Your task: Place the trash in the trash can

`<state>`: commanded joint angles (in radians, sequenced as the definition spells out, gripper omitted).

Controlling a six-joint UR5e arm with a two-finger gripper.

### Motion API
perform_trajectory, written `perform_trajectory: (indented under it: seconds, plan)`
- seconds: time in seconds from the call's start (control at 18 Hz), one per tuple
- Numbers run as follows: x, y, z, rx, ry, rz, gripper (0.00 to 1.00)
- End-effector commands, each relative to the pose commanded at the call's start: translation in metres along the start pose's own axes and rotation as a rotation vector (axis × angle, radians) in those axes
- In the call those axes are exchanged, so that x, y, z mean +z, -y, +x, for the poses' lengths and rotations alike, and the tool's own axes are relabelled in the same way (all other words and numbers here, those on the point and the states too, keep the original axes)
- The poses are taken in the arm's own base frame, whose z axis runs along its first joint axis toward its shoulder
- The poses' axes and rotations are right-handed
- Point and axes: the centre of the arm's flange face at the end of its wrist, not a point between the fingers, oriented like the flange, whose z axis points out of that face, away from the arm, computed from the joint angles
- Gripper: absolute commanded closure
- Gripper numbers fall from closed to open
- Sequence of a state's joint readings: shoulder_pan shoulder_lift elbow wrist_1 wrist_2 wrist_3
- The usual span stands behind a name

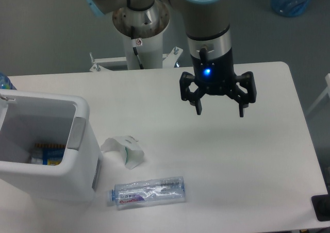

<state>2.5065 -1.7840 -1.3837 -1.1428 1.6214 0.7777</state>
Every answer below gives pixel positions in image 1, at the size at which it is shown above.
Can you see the blue snack packet in bin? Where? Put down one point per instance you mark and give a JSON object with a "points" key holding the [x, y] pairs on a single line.
{"points": [[47, 154]]}

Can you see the clear plastic water bottle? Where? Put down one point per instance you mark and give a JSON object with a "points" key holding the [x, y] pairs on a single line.
{"points": [[162, 191]]}

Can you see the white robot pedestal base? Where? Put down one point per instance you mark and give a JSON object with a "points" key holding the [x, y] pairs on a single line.
{"points": [[144, 45]]}

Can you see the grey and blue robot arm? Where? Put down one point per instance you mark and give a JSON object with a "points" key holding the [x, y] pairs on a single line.
{"points": [[207, 27]]}

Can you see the black device at table corner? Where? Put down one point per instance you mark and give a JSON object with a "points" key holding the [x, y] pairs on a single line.
{"points": [[321, 207]]}

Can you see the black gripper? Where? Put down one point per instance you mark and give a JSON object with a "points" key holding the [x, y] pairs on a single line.
{"points": [[214, 73]]}

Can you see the blue bottle at left edge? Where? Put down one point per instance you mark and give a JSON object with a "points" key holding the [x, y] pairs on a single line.
{"points": [[5, 82]]}

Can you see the white frame at right edge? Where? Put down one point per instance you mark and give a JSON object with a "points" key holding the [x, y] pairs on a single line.
{"points": [[320, 101]]}

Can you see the white trash can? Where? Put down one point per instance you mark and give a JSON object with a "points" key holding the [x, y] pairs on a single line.
{"points": [[28, 118]]}

